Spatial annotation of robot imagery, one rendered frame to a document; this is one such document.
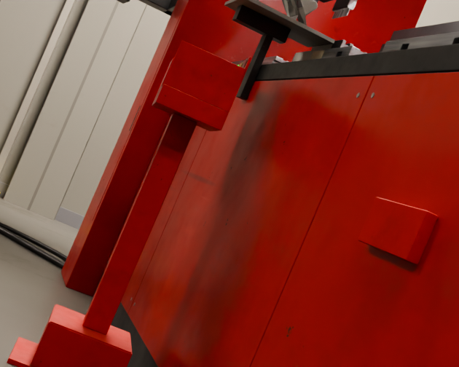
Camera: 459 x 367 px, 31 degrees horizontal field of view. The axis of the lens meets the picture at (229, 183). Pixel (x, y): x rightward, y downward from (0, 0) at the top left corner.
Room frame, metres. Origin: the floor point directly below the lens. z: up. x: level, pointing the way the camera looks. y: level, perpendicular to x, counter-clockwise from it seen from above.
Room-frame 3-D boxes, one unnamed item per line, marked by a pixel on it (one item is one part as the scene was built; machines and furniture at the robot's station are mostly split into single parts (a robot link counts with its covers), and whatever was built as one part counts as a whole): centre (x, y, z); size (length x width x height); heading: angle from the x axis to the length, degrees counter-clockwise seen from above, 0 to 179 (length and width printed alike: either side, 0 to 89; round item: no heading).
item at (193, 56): (1.93, 0.16, 0.75); 0.20 x 0.16 x 0.18; 9
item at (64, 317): (1.92, 0.19, 0.06); 0.25 x 0.20 x 0.12; 99
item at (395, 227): (1.13, -0.24, 0.59); 0.15 x 0.02 x 0.07; 17
